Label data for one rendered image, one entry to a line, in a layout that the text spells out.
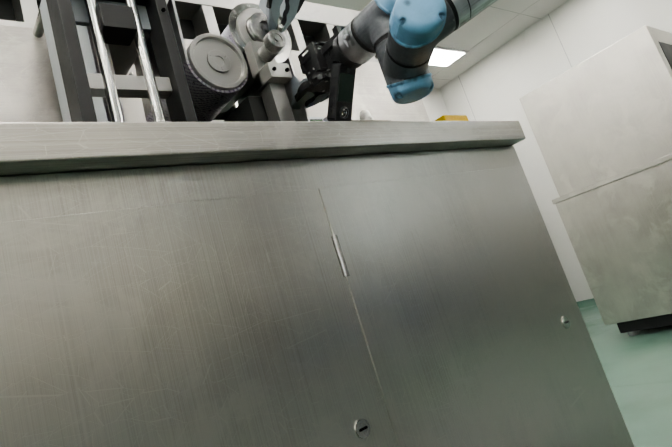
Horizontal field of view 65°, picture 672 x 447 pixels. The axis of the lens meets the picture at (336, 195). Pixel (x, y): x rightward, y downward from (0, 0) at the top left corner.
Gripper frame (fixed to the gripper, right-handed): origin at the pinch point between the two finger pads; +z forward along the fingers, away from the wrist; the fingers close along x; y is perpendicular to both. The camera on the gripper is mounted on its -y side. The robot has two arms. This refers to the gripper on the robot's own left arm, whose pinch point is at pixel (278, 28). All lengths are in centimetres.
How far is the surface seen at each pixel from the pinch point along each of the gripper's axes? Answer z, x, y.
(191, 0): 6, -5, 51
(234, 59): 6.9, 9.7, -1.2
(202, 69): 8.7, 17.4, -3.3
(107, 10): -1.7, 38.1, -12.0
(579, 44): 9, -448, 155
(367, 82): 20, -63, 33
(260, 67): 6.5, 7.0, -6.6
